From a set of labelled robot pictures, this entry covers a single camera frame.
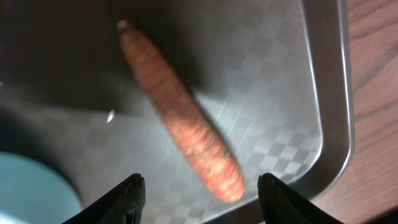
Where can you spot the brown serving tray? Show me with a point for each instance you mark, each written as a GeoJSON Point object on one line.
{"type": "Point", "coordinates": [272, 77]}

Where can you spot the light blue bowl with rice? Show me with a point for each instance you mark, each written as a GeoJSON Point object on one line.
{"type": "Point", "coordinates": [34, 193]}

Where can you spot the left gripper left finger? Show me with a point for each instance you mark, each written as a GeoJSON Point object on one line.
{"type": "Point", "coordinates": [122, 205]}

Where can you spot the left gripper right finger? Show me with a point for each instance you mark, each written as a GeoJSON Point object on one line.
{"type": "Point", "coordinates": [282, 205]}

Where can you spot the orange carrot stick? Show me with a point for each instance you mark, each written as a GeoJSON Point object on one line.
{"type": "Point", "coordinates": [197, 140]}

